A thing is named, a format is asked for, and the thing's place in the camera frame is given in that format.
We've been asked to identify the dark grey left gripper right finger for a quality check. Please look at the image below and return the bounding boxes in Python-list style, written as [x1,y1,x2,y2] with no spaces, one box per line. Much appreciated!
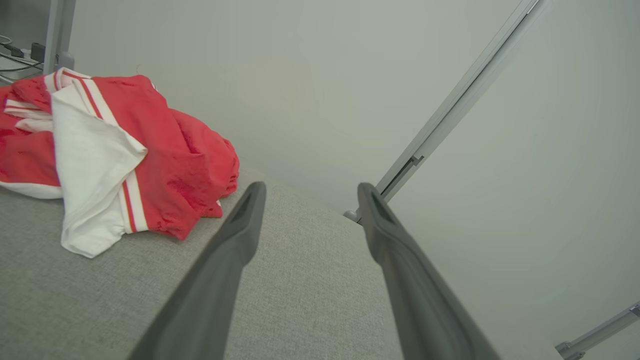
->
[357,182,501,360]

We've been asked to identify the white power strip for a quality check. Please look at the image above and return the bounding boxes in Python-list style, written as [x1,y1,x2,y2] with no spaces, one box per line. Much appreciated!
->
[0,49,45,84]

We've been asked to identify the red shorts with white stripe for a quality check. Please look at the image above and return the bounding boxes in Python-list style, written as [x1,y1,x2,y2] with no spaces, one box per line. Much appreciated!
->
[0,127,63,200]

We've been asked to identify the grey metal partition post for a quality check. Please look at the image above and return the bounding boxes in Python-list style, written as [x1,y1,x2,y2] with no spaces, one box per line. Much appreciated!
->
[555,301,640,360]
[344,0,551,223]
[43,0,77,75]

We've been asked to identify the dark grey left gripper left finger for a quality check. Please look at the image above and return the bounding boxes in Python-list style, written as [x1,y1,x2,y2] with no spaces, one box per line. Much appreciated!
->
[127,181,267,360]

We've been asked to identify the black cable bundle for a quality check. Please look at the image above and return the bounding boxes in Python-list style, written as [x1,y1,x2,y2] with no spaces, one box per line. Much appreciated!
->
[0,35,45,73]

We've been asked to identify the red jersey with white sleeves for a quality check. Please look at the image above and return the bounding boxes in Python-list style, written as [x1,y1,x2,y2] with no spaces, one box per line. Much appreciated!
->
[0,67,241,259]

